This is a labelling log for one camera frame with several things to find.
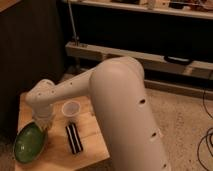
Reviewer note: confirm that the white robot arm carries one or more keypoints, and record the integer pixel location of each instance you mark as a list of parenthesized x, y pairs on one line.
[(118, 96)]

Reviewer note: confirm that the clear plastic cup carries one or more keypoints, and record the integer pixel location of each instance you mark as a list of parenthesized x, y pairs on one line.
[(71, 108)]

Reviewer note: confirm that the black striped rectangular block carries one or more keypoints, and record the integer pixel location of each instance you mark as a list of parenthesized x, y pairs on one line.
[(73, 138)]

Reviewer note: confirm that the grey metal shelf beam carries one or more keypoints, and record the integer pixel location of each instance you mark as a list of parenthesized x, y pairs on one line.
[(197, 69)]

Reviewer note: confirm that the metal vertical pole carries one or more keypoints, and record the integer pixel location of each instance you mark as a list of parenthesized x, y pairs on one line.
[(73, 23)]

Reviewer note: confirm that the black handle on beam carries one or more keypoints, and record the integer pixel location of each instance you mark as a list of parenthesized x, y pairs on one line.
[(177, 60)]

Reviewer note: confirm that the upper wooden shelf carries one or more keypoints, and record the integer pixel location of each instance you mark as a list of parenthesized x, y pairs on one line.
[(138, 8)]

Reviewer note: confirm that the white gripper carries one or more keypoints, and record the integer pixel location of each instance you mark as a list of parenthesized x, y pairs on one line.
[(43, 120)]

